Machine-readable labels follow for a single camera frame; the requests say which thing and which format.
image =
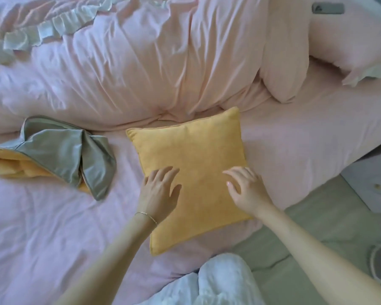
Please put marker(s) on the person's left hand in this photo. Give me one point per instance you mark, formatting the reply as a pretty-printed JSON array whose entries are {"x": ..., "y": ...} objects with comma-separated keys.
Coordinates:
[{"x": 157, "y": 196}]

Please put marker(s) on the person's right hand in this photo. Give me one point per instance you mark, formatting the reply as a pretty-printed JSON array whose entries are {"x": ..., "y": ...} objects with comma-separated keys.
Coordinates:
[{"x": 252, "y": 193}]

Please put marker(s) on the grey-green cushion cover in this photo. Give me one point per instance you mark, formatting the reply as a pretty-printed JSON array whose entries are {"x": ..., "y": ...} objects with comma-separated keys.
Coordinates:
[
  {"x": 193, "y": 155},
  {"x": 57, "y": 146}
]

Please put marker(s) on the person's left forearm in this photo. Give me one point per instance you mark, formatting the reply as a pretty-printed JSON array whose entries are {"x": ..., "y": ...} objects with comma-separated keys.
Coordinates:
[{"x": 108, "y": 266}]

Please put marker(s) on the person's white trousers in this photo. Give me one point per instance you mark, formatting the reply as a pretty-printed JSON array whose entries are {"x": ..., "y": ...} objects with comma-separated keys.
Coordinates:
[{"x": 222, "y": 279}]

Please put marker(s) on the plain pink pillow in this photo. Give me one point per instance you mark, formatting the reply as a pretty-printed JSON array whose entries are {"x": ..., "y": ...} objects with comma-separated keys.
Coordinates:
[{"x": 285, "y": 53}]

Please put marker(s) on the pink pillow with white ruffle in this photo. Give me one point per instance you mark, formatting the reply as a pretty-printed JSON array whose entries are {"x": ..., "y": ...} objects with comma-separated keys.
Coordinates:
[{"x": 346, "y": 38}]

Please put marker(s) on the white bedside cabinet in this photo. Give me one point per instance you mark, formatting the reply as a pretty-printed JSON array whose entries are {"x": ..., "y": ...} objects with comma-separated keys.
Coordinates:
[{"x": 371, "y": 184}]

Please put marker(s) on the pink bed sheet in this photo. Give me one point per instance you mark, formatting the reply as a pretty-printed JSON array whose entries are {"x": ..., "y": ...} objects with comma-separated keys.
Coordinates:
[{"x": 35, "y": 235}]

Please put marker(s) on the pink duvet with white ruffle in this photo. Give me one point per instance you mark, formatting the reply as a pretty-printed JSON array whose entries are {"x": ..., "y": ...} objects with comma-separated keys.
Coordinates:
[{"x": 130, "y": 60}]

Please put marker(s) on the grey smartphone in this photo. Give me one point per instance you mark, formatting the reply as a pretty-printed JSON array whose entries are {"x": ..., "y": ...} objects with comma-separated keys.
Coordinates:
[{"x": 328, "y": 8}]

